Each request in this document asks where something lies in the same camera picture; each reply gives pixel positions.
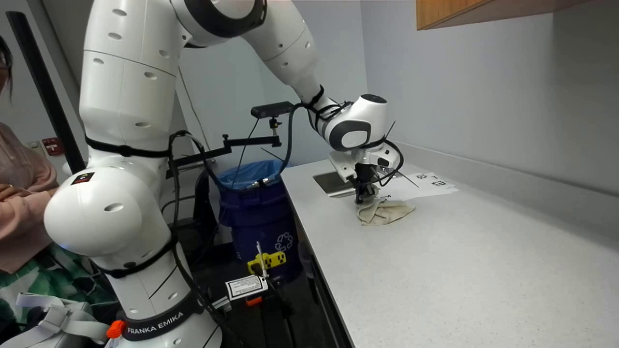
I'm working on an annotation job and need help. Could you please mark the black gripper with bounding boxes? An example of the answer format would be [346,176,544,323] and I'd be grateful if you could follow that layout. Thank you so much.
[352,161,383,205]

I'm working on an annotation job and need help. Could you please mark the beige cloth towel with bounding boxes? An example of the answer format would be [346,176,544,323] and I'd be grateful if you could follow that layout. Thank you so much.
[354,197,418,228]

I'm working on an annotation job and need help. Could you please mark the dark rectangular board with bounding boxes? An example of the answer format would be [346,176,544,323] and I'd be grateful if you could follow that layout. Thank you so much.
[311,170,358,197]

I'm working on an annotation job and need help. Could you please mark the white paper sheet black markers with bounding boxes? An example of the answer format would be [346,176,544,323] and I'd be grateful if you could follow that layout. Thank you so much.
[385,170,460,203]

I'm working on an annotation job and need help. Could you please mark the blue trash bin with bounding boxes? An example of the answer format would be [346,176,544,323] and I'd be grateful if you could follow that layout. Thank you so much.
[215,159,306,286]

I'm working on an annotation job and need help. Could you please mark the yellow clamp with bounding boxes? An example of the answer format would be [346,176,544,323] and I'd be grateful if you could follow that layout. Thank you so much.
[246,242,290,280]

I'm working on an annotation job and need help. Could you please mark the white label tag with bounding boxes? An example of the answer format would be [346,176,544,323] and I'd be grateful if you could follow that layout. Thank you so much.
[222,275,271,302]

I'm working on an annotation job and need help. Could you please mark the green white patterned cloth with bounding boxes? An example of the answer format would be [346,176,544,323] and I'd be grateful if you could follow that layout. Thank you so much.
[0,248,120,325]

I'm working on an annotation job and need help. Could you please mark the black diagonal pole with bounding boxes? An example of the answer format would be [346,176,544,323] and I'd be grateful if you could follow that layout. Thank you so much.
[6,8,89,176]

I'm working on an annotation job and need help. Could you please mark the person in pink sweater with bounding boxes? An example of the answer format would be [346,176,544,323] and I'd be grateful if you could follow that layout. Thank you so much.
[0,35,62,277]

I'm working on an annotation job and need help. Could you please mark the grey fabric bag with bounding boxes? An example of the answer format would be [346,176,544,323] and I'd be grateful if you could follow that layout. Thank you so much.
[0,292,110,348]

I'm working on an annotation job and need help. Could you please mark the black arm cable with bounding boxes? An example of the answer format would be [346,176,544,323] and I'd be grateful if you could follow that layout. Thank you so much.
[279,95,406,190]

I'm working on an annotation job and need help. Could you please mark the small black camera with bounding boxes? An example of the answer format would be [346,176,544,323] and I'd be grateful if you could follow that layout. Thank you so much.
[250,101,296,122]

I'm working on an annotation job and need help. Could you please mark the wooden wall cabinet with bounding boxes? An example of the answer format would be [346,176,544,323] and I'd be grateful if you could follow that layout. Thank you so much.
[414,0,586,33]

